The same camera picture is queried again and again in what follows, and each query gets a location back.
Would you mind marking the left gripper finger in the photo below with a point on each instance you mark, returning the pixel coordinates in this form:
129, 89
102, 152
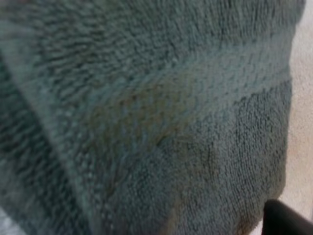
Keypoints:
286, 220

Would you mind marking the grey-green towel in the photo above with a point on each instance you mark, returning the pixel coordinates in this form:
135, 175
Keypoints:
146, 117

